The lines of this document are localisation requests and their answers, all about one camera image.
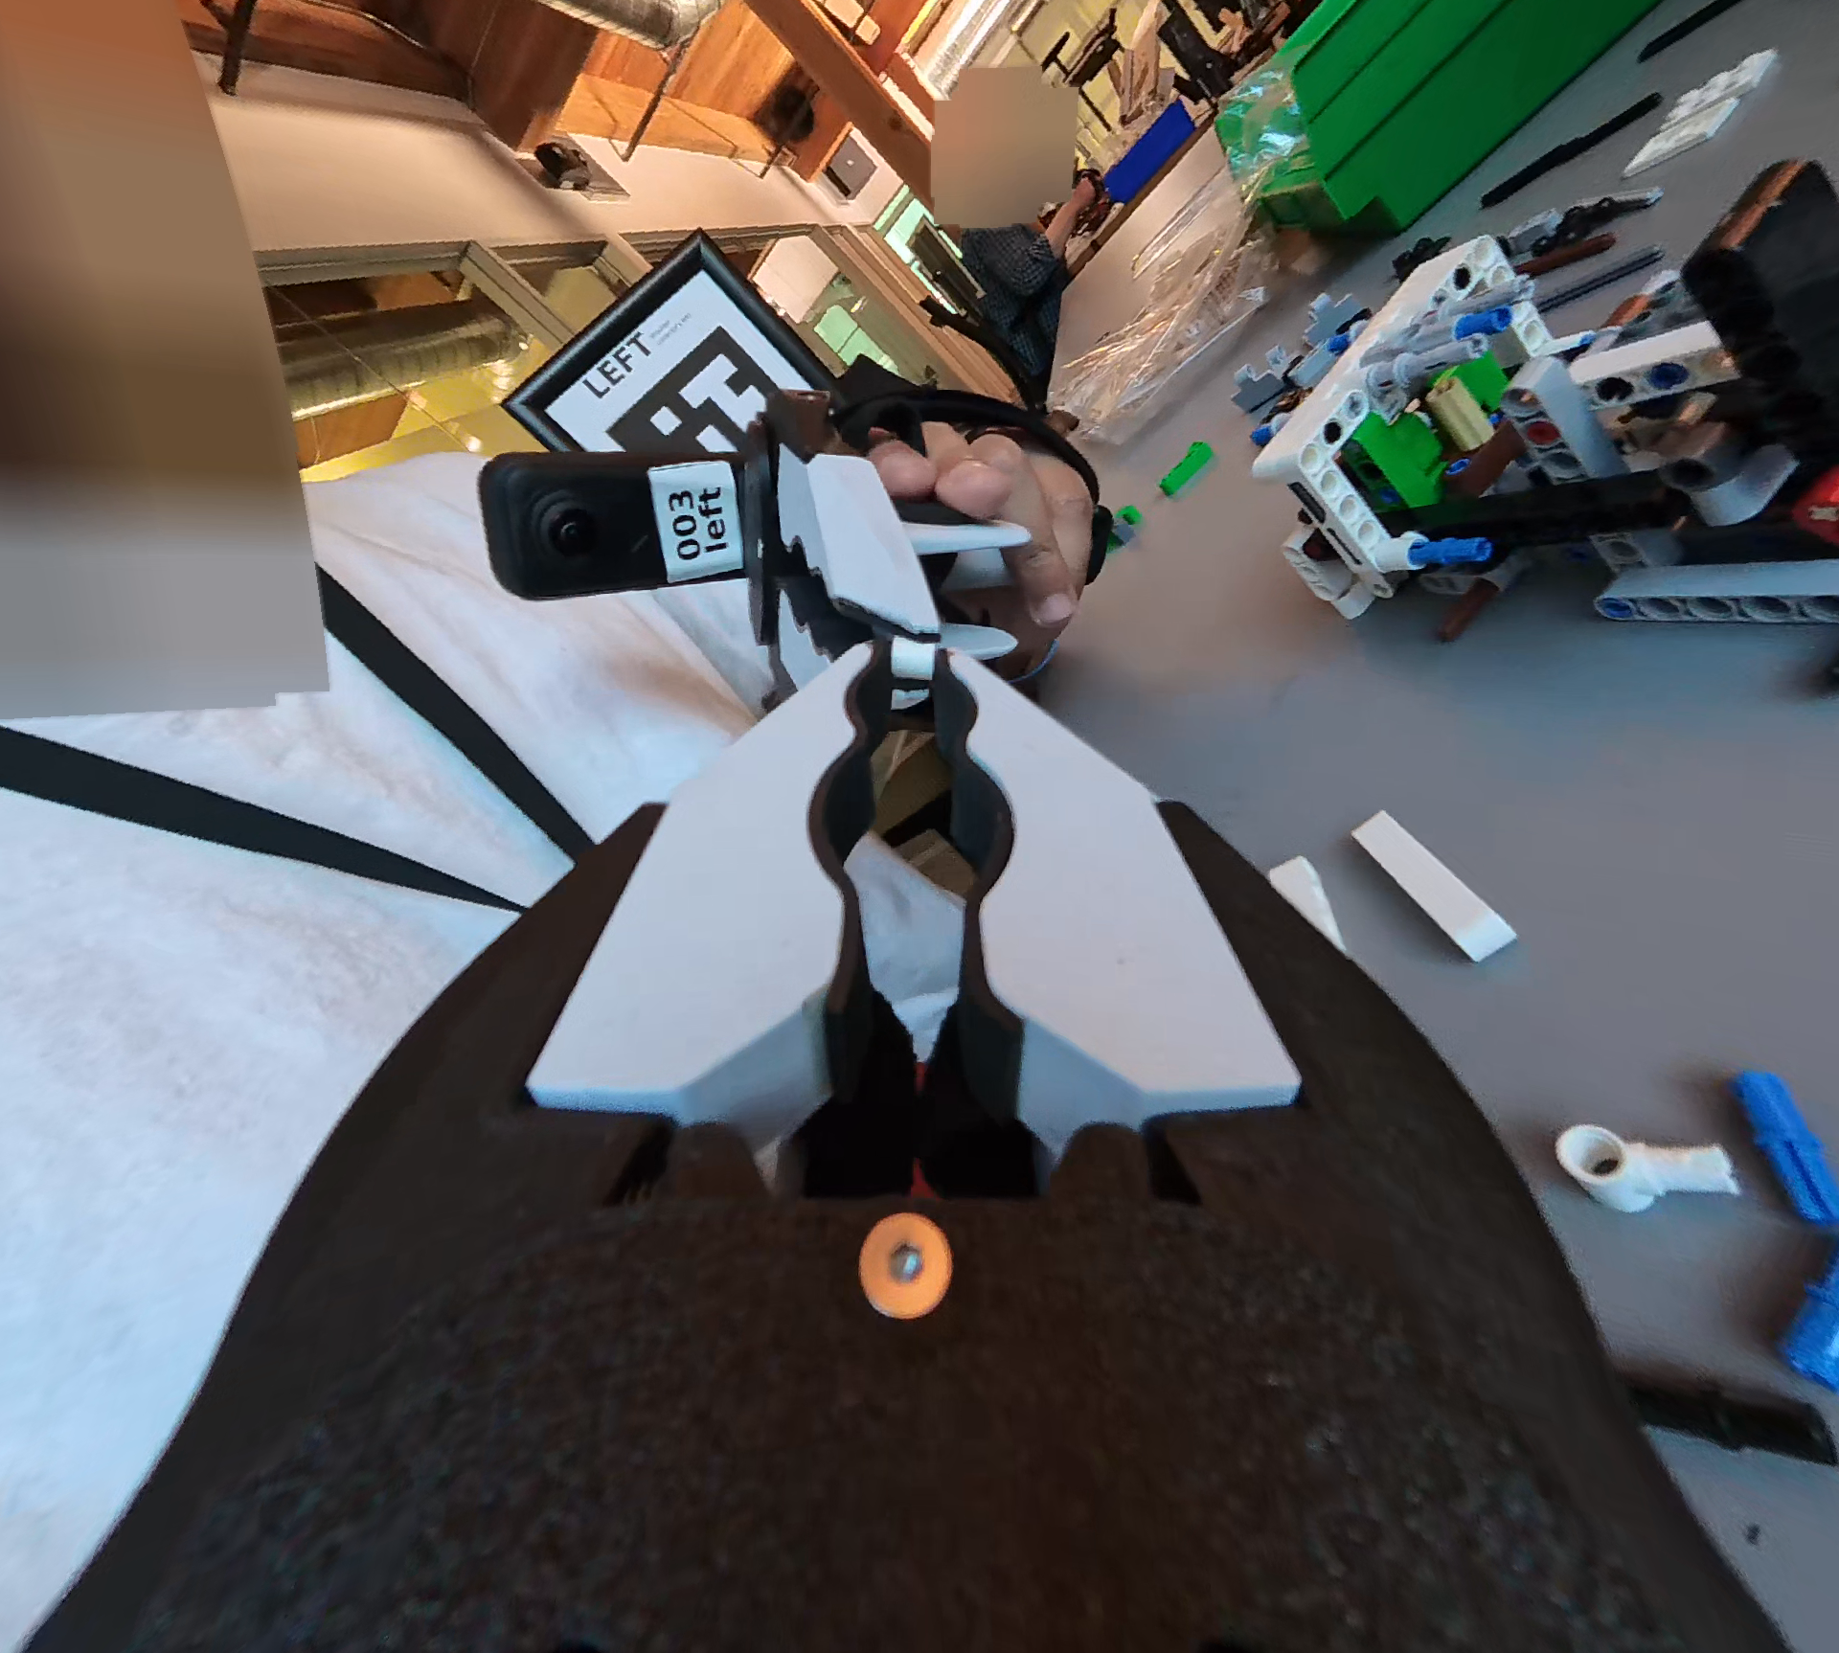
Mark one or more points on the black lego connector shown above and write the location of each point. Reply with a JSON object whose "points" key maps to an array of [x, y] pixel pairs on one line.
{"points": [[1724, 1423]]}

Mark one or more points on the small white lego plate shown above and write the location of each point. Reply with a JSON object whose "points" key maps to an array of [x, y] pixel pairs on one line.
{"points": [[1702, 112]]}

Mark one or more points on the small green lego piece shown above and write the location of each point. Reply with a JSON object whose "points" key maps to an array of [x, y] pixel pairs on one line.
{"points": [[1184, 469], [1124, 527]]}

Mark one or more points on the person's left hand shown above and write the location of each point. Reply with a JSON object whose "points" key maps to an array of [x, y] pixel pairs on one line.
{"points": [[1057, 547]]}

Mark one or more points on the white lego pin connector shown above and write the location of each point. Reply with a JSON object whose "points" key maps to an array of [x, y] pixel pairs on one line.
{"points": [[1623, 1165]]}

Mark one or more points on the small white lego bushing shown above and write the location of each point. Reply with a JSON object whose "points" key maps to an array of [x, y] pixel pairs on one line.
{"points": [[910, 662]]}

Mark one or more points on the blue storage bin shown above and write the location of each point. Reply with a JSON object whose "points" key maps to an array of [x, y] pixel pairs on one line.
{"points": [[1150, 148]]}

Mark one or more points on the partly built lego truck model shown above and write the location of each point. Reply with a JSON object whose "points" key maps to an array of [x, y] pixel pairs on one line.
{"points": [[1524, 462]]}

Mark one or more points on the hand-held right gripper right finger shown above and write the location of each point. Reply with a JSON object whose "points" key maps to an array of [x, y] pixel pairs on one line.
{"points": [[1134, 964]]}

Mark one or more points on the white lego slope tile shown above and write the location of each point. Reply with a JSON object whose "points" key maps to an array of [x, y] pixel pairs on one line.
{"points": [[1436, 887], [1311, 899]]}

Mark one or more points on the clear plastic bag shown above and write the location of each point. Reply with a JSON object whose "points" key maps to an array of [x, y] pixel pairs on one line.
{"points": [[1178, 317], [1258, 138]]}

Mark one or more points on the blue lego pin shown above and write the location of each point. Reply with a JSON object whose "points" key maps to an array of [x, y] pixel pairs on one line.
{"points": [[1816, 1326], [1786, 1143]]}

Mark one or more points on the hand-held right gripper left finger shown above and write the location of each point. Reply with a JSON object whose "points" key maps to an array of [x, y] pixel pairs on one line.
{"points": [[676, 964]]}

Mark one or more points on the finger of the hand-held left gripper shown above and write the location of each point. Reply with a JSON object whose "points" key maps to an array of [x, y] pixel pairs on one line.
{"points": [[848, 497], [876, 591]]}

